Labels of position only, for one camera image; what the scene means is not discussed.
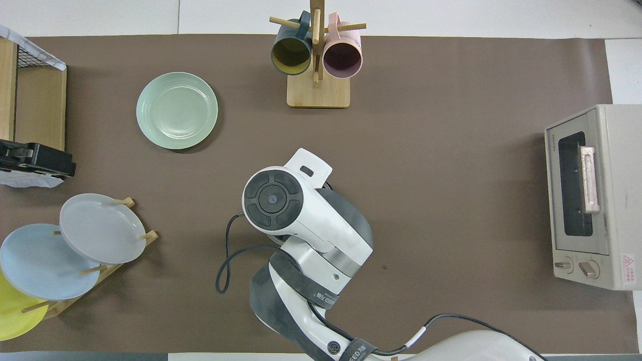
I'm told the pink ribbed mug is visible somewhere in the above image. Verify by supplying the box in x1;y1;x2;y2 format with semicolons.
323;13;363;79

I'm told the light blue plate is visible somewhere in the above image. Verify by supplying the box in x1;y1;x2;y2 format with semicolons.
0;223;101;300

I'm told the yellow plate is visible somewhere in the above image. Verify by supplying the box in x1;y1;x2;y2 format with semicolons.
0;271;49;341

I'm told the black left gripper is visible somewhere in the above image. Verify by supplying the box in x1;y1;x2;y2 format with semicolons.
0;140;76;178

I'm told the wooden mug tree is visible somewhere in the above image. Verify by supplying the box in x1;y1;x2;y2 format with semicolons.
269;0;367;108

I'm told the mint green plate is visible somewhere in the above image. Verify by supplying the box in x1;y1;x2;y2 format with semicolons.
136;72;219;150

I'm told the brown table mat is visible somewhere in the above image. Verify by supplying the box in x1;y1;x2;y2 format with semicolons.
0;34;638;354

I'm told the beige toaster oven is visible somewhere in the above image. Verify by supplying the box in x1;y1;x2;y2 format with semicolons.
544;104;642;291

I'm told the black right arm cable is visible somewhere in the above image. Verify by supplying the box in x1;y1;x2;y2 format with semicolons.
216;213;547;361

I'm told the white checked cloth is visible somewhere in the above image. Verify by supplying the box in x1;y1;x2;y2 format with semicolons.
0;25;67;71

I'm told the dark teal mug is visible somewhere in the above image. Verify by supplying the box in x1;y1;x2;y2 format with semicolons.
271;11;314;76

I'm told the wooden plate rack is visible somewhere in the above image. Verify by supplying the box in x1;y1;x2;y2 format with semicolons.
23;197;158;319

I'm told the wooden shelf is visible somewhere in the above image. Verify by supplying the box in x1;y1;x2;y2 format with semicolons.
0;39;67;151

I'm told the black wire basket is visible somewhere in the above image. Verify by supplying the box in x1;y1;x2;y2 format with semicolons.
18;48;53;68

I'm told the pale grey plate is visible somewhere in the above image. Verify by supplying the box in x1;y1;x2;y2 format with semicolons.
59;193;147;265

